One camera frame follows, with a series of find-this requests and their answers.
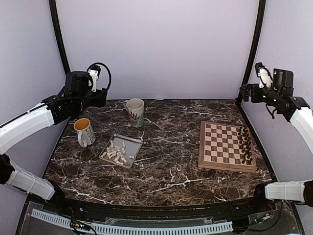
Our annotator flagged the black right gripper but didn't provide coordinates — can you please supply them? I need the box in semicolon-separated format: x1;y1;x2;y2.
240;83;281;107

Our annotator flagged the silver metal tray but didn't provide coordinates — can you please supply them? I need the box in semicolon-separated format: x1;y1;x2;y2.
99;134;143;168

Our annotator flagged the wooden chessboard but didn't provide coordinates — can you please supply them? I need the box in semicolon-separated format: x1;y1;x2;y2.
198;121;257;172

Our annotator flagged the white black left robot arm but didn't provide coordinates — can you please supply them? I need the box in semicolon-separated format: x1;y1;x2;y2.
0;65;108;213

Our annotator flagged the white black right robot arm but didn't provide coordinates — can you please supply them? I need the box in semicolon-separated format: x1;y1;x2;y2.
240;63;313;212

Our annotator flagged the dark chess pieces row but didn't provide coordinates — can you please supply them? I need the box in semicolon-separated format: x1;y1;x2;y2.
237;126;253;165

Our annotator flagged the white pieces pile in tray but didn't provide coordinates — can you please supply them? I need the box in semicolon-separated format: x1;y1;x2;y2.
99;140;135;166

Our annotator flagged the white floral ceramic mug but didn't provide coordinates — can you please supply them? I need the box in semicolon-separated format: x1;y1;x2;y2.
123;98;145;128

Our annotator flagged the white mug orange interior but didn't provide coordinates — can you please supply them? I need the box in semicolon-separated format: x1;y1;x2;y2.
73;118;96;148

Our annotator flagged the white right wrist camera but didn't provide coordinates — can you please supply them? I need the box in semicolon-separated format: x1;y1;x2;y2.
255;62;273;88

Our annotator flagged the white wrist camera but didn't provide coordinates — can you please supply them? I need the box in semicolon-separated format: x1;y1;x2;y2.
88;69;101;81
255;62;273;88

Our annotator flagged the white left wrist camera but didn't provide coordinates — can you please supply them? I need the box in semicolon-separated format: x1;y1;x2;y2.
88;69;101;81

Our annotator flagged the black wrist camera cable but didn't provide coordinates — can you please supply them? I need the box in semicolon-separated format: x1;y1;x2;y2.
88;62;112;91

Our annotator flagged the right black frame post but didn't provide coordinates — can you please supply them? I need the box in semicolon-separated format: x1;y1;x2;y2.
242;0;266;85

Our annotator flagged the black frame post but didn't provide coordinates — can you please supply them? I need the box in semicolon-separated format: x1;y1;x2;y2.
242;0;266;85
48;0;70;74

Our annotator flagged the left black frame post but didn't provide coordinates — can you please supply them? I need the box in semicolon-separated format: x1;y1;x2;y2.
48;0;70;74

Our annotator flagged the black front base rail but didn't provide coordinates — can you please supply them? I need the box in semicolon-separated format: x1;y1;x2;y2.
24;190;294;223

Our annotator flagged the white slotted cable duct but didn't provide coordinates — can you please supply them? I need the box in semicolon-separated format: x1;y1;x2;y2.
31;209;233;235

